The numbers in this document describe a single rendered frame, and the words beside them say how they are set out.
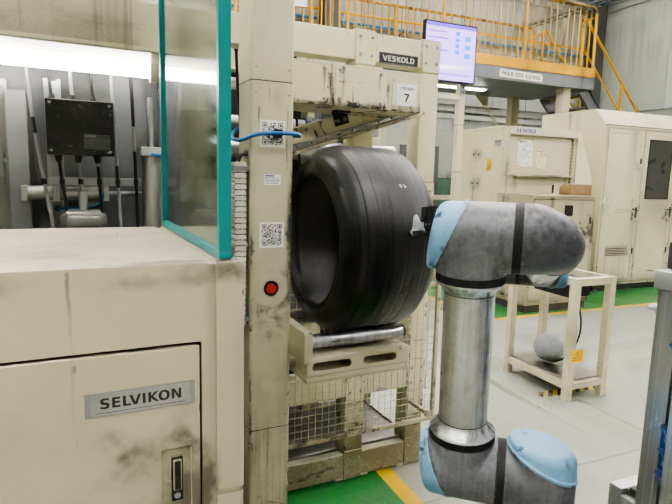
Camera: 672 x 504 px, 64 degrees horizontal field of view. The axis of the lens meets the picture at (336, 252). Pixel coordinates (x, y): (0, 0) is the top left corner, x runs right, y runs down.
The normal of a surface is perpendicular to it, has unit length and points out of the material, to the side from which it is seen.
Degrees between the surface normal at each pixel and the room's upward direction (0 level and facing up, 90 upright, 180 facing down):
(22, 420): 90
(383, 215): 70
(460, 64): 90
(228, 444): 90
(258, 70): 90
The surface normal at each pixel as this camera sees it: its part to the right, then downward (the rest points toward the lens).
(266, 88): 0.44, 0.14
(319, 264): 0.40, -0.34
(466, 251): -0.37, 0.24
